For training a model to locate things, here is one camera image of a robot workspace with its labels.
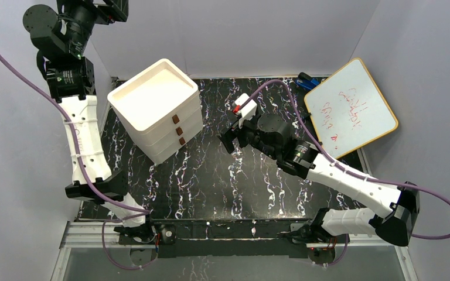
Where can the yellow framed whiteboard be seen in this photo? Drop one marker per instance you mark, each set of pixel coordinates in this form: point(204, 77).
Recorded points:
point(348, 110)

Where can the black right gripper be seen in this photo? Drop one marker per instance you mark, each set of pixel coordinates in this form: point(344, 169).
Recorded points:
point(230, 136)

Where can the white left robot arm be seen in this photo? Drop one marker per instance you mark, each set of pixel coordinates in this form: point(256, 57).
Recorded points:
point(61, 35)

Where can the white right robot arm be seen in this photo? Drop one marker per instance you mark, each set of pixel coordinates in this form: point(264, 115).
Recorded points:
point(388, 212)

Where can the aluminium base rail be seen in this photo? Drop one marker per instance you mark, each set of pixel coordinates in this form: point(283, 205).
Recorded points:
point(224, 250)

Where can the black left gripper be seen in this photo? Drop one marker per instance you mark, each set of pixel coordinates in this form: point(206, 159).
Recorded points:
point(116, 9)

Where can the white drawer organizer frame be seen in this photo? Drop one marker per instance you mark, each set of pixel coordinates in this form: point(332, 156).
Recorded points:
point(146, 103)

